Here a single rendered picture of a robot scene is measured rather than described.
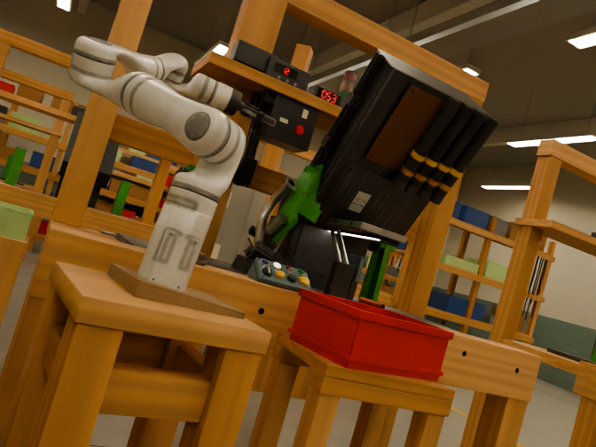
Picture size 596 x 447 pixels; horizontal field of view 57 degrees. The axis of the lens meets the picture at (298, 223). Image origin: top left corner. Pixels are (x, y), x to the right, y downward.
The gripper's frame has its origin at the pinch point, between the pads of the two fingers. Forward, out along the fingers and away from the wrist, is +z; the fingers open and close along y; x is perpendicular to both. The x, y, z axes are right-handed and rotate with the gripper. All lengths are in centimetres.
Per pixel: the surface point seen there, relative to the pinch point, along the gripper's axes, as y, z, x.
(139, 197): 654, 52, 243
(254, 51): 30.1, -7.1, -16.0
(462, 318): 370, 446, 149
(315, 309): -59, 12, 28
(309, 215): -12.4, 20.5, 19.1
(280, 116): 21.6, 8.8, -1.1
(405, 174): -20.3, 38.1, -5.1
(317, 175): -9.8, 17.8, 7.5
